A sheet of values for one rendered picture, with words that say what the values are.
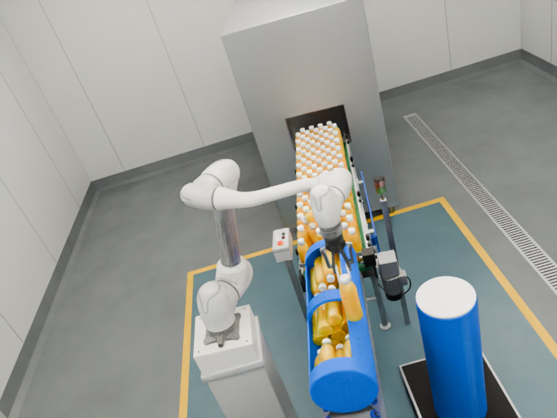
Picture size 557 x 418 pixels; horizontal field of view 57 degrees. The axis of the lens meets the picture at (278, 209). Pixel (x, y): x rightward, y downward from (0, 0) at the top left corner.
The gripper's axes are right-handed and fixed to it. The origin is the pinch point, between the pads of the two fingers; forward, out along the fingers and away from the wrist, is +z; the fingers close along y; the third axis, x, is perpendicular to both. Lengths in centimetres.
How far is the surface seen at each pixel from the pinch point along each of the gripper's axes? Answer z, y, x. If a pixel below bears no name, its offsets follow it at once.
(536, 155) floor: 147, 185, 288
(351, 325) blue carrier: 28.9, -2.2, -2.1
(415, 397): 134, 19, 34
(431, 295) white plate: 46, 36, 24
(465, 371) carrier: 86, 45, 9
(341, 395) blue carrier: 42, -12, -26
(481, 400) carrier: 117, 52, 13
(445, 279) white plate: 46, 45, 33
